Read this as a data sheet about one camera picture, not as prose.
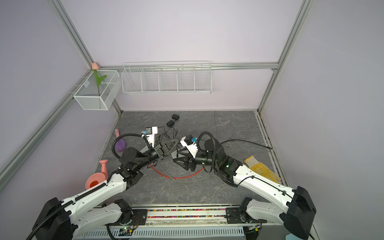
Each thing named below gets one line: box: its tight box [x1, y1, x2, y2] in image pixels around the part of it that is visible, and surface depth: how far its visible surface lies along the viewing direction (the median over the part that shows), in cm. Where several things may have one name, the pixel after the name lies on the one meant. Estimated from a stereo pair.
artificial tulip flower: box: [91, 62, 107, 97], surface depth 92 cm
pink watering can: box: [85, 159, 109, 190], surface depth 77 cm
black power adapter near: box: [166, 120, 175, 128], surface depth 114 cm
